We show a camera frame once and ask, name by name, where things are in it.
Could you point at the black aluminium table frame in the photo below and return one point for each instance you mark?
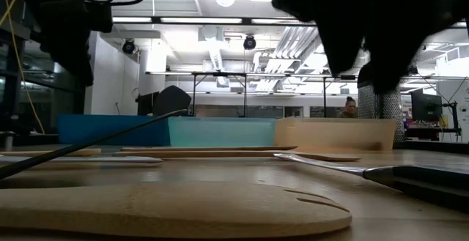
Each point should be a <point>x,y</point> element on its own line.
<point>439,147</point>

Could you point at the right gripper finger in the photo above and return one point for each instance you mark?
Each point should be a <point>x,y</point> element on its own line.
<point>342,47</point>
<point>390,58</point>

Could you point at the black ceiling camera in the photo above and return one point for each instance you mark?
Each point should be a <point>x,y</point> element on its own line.
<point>250,42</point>
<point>129,47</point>

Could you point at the black computer monitor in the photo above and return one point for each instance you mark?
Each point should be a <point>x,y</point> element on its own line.
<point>146,103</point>
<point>427,107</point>

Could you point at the knife with white sheath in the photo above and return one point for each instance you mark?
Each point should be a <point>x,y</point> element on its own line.
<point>110,159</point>

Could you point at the wooden spork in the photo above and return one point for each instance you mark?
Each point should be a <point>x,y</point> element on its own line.
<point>165,208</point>

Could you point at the blue plastic bin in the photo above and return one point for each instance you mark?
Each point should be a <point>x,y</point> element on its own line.
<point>110,129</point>

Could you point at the person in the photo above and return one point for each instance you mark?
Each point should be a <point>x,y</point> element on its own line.
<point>350,105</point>

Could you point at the slotted wooden spatula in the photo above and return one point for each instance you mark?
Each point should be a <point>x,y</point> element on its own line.
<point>55,152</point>

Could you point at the black background table frame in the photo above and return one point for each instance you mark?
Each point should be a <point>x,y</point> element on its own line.
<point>220,73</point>

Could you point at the overhead light bar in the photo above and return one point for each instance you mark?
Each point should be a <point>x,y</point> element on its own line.
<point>201,20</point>

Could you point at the steel box grater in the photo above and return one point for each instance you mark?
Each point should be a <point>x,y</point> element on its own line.
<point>388,113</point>

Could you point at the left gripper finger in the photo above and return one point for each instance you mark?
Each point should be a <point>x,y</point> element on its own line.
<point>78,65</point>

